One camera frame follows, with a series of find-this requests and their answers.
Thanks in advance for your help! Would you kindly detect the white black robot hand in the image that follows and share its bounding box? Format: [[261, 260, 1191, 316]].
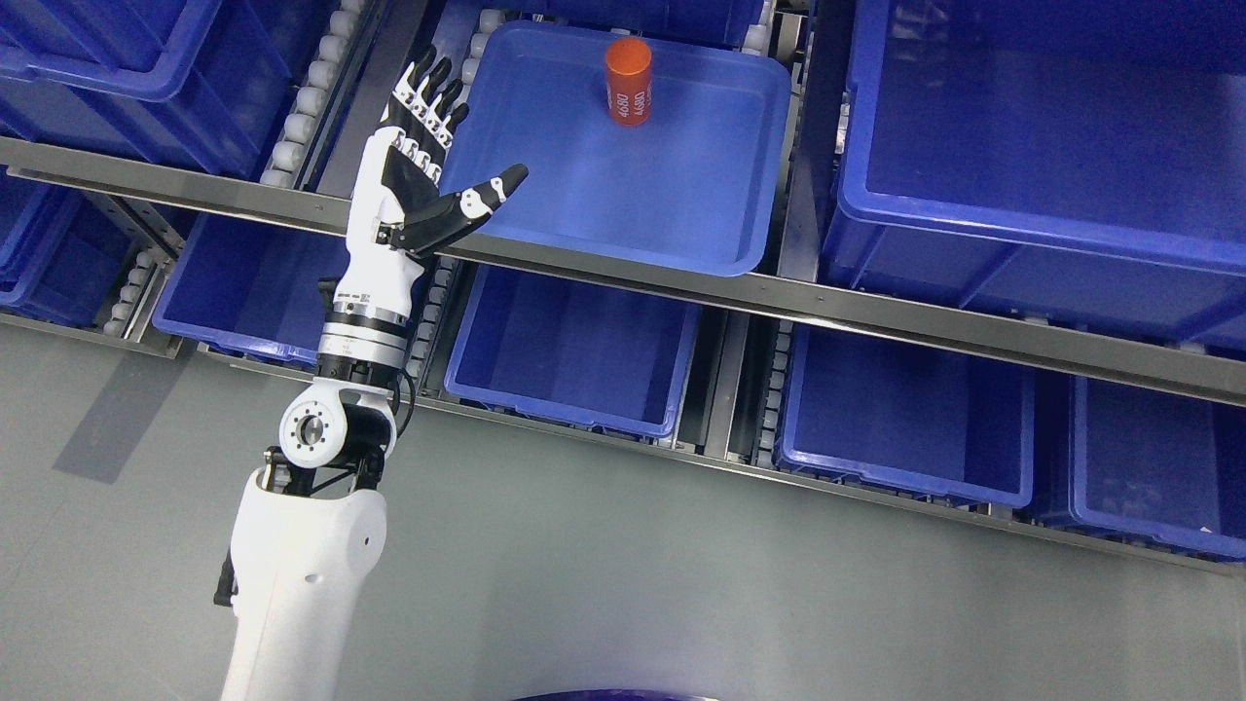
[[330, 45, 530, 324]]

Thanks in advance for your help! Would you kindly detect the blue bin far left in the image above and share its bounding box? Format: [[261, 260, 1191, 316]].
[[1, 174, 135, 327]]

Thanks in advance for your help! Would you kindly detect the blue bin lower right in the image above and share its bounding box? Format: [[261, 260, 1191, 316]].
[[775, 325, 1037, 509]]

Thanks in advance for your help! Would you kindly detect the blue bin lower middle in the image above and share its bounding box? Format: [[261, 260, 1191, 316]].
[[444, 266, 701, 440]]

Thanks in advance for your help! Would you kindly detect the large blue bin upper right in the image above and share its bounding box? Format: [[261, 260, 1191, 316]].
[[820, 1, 1245, 354]]

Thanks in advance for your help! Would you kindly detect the blue bin upper left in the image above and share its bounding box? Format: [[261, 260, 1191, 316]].
[[1, 1, 340, 179]]

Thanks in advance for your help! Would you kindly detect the orange cylindrical capacitor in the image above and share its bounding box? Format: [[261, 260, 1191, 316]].
[[604, 36, 653, 126]]

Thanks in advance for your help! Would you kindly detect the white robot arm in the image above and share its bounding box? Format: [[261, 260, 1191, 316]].
[[219, 298, 412, 700]]

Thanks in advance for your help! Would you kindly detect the blue bin top middle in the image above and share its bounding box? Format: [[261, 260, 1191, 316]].
[[483, 1, 764, 49]]

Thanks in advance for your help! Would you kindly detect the blue bin lower left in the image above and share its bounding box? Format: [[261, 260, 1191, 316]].
[[153, 214, 348, 369]]

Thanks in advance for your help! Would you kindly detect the shallow blue tray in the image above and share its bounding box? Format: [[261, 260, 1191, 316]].
[[441, 19, 790, 276]]

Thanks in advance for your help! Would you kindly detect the blue bin far right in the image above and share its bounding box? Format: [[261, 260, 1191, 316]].
[[1028, 374, 1245, 563]]

